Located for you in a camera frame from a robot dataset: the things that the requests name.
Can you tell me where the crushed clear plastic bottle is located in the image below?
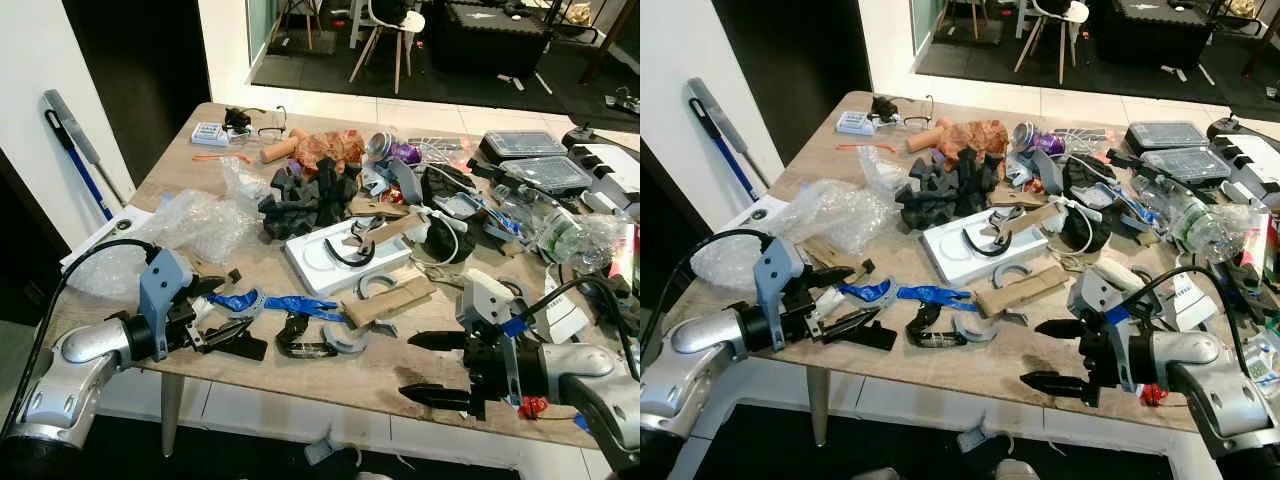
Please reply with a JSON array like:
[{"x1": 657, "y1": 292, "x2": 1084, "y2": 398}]
[
  {"x1": 1130, "y1": 175, "x2": 1269, "y2": 263},
  {"x1": 495, "y1": 185, "x2": 629, "y2": 273}
]

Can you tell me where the clear bubble wrap sheet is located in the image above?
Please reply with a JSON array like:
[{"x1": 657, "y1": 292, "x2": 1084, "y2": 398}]
[
  {"x1": 62, "y1": 188, "x2": 251, "y2": 301},
  {"x1": 690, "y1": 180, "x2": 893, "y2": 291}
]

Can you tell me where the small grey scrap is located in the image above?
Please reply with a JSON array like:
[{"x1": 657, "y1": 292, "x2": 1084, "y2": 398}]
[
  {"x1": 955, "y1": 420, "x2": 1013, "y2": 461},
  {"x1": 303, "y1": 428, "x2": 363, "y2": 471}
]

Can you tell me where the blue plastic strip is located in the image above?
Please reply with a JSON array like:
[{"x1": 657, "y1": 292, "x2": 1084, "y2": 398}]
[
  {"x1": 205, "y1": 288, "x2": 348, "y2": 324},
  {"x1": 838, "y1": 280, "x2": 974, "y2": 313}
]

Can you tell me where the black curved hook part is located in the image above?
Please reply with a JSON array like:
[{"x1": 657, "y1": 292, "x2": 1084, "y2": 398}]
[
  {"x1": 322, "y1": 235, "x2": 379, "y2": 269},
  {"x1": 962, "y1": 225, "x2": 1013, "y2": 259}
]

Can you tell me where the brown crumpled paper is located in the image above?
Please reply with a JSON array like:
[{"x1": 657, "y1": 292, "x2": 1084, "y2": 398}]
[
  {"x1": 938, "y1": 119, "x2": 1011, "y2": 166},
  {"x1": 295, "y1": 130, "x2": 368, "y2": 179}
]

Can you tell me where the black printed gear pile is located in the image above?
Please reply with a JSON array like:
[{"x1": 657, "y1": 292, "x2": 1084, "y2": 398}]
[
  {"x1": 895, "y1": 148, "x2": 1006, "y2": 233},
  {"x1": 258, "y1": 158, "x2": 363, "y2": 243}
]

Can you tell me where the white flat tray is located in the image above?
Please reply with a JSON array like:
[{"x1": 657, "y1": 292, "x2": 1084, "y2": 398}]
[
  {"x1": 920, "y1": 207, "x2": 1051, "y2": 289},
  {"x1": 283, "y1": 217, "x2": 416, "y2": 299}
]

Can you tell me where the black and white power unit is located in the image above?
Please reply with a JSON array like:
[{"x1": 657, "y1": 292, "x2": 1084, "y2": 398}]
[
  {"x1": 1205, "y1": 115, "x2": 1280, "y2": 208},
  {"x1": 563, "y1": 124, "x2": 641, "y2": 216}
]

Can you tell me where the white chair with wooden legs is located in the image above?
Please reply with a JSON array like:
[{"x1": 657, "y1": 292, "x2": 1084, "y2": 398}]
[
  {"x1": 1013, "y1": 0, "x2": 1091, "y2": 86},
  {"x1": 348, "y1": 0, "x2": 428, "y2": 96}
]

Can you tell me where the tan wooden cylinder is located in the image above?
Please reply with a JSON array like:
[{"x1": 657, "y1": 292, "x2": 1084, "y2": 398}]
[
  {"x1": 905, "y1": 118, "x2": 956, "y2": 154},
  {"x1": 260, "y1": 127, "x2": 313, "y2": 166}
]

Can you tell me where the tan ribbed cardboard piece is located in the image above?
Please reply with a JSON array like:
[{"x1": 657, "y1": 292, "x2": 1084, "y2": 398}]
[
  {"x1": 340, "y1": 275, "x2": 439, "y2": 329},
  {"x1": 975, "y1": 263, "x2": 1073, "y2": 319}
]

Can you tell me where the black floor mat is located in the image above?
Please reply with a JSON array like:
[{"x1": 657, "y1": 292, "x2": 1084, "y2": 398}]
[
  {"x1": 690, "y1": 400, "x2": 1179, "y2": 480},
  {"x1": 0, "y1": 412, "x2": 526, "y2": 480}
]

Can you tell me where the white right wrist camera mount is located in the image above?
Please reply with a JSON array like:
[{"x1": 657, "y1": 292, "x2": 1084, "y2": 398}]
[
  {"x1": 455, "y1": 268, "x2": 526, "y2": 401},
  {"x1": 1068, "y1": 258, "x2": 1136, "y2": 391}
]

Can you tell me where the clear plastic bag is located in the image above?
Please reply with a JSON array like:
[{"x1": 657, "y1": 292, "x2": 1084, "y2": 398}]
[
  {"x1": 218, "y1": 155, "x2": 276, "y2": 216},
  {"x1": 860, "y1": 145, "x2": 916, "y2": 201}
]

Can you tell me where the purple crushed can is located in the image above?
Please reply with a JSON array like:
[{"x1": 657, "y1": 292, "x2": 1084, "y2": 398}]
[
  {"x1": 366, "y1": 131, "x2": 423, "y2": 167},
  {"x1": 1012, "y1": 121, "x2": 1068, "y2": 158}
]

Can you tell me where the grey plastic ring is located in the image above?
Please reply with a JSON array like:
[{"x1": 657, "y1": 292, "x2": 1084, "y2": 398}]
[
  {"x1": 990, "y1": 260, "x2": 1038, "y2": 291},
  {"x1": 950, "y1": 310, "x2": 1001, "y2": 346},
  {"x1": 320, "y1": 320, "x2": 373, "y2": 356},
  {"x1": 355, "y1": 268, "x2": 403, "y2": 301}
]

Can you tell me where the white paper card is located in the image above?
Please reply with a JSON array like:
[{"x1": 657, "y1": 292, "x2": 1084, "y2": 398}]
[
  {"x1": 543, "y1": 288, "x2": 593, "y2": 348},
  {"x1": 1170, "y1": 270, "x2": 1221, "y2": 333}
]

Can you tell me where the black round case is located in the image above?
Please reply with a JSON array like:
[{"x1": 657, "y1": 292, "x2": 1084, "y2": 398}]
[
  {"x1": 1060, "y1": 153, "x2": 1119, "y2": 253},
  {"x1": 418, "y1": 163, "x2": 483, "y2": 265}
]

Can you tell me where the white charger with cable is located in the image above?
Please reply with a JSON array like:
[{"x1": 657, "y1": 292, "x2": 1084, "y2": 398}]
[
  {"x1": 1050, "y1": 195, "x2": 1101, "y2": 256},
  {"x1": 405, "y1": 203, "x2": 473, "y2": 276}
]

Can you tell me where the small white blister pack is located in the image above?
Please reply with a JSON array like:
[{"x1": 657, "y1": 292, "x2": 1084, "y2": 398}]
[
  {"x1": 190, "y1": 120, "x2": 233, "y2": 149},
  {"x1": 835, "y1": 110, "x2": 879, "y2": 138}
]

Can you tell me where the tan cardboard strip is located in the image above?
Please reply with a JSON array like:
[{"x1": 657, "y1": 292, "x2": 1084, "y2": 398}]
[
  {"x1": 985, "y1": 200, "x2": 1063, "y2": 243},
  {"x1": 345, "y1": 208, "x2": 433, "y2": 253}
]

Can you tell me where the grey mop with blue handle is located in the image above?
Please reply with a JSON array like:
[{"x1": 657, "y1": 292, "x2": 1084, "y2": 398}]
[
  {"x1": 685, "y1": 78, "x2": 786, "y2": 203},
  {"x1": 42, "y1": 88, "x2": 129, "y2": 223}
]

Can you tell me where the black plastic clip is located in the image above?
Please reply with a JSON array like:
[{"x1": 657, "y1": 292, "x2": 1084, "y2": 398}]
[
  {"x1": 905, "y1": 302, "x2": 968, "y2": 349},
  {"x1": 275, "y1": 312, "x2": 338, "y2": 359}
]

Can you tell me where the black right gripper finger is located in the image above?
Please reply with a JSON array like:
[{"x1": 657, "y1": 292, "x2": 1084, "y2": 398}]
[
  {"x1": 1033, "y1": 318, "x2": 1091, "y2": 341},
  {"x1": 408, "y1": 330, "x2": 476, "y2": 353},
  {"x1": 1020, "y1": 370, "x2": 1101, "y2": 408},
  {"x1": 398, "y1": 383, "x2": 488, "y2": 421}
]

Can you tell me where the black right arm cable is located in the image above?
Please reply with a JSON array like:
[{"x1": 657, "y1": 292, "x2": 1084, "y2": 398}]
[
  {"x1": 515, "y1": 273, "x2": 641, "y2": 381},
  {"x1": 1125, "y1": 265, "x2": 1251, "y2": 376}
]

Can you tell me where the red and pink tube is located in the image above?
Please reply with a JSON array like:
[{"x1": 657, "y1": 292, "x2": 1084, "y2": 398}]
[
  {"x1": 608, "y1": 220, "x2": 641, "y2": 293},
  {"x1": 1255, "y1": 208, "x2": 1280, "y2": 291}
]

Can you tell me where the wooden table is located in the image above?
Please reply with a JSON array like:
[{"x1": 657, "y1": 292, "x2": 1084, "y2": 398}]
[
  {"x1": 45, "y1": 100, "x2": 641, "y2": 451},
  {"x1": 660, "y1": 90, "x2": 1280, "y2": 446}
]

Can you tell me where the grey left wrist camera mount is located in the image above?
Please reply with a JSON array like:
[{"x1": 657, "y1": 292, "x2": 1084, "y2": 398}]
[
  {"x1": 138, "y1": 248, "x2": 198, "y2": 361},
  {"x1": 755, "y1": 238, "x2": 816, "y2": 351}
]

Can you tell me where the grey curved plastic part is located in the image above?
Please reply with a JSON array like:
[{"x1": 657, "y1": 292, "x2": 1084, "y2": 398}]
[
  {"x1": 383, "y1": 158, "x2": 426, "y2": 208},
  {"x1": 1028, "y1": 150, "x2": 1067, "y2": 197}
]

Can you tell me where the black clear-lidded food container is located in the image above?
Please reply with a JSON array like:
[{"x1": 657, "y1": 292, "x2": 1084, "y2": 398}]
[
  {"x1": 1125, "y1": 121, "x2": 1211, "y2": 156},
  {"x1": 497, "y1": 155, "x2": 594, "y2": 197},
  {"x1": 1140, "y1": 146, "x2": 1234, "y2": 187},
  {"x1": 480, "y1": 129, "x2": 569, "y2": 166}
]

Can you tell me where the dark blue carpet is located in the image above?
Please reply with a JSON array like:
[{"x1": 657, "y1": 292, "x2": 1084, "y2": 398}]
[
  {"x1": 250, "y1": 0, "x2": 641, "y2": 131},
  {"x1": 915, "y1": 0, "x2": 1280, "y2": 121}
]

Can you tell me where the black equipment case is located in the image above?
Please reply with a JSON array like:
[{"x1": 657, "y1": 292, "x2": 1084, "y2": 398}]
[
  {"x1": 1093, "y1": 0, "x2": 1216, "y2": 69},
  {"x1": 430, "y1": 0, "x2": 553, "y2": 79}
]

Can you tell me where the clear printed wrapper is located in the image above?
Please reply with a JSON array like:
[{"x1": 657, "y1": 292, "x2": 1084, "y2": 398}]
[
  {"x1": 408, "y1": 133, "x2": 471, "y2": 167},
  {"x1": 1055, "y1": 125, "x2": 1119, "y2": 158}
]

